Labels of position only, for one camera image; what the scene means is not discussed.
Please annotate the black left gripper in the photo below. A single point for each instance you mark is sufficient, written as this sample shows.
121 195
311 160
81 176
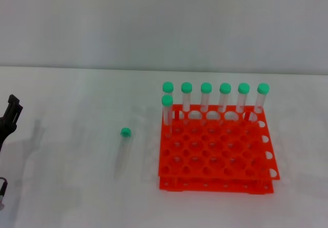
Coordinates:
6 128

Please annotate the graduated green-capped test tube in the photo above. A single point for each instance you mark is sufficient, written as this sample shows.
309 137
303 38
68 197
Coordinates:
125 132

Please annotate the clear green-capped test tube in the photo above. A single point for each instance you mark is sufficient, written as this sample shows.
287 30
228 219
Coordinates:
167 86
186 87
167 100
206 87
263 88
243 88
225 88

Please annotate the orange plastic test tube rack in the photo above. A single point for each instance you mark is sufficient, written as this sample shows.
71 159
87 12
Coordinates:
212 148

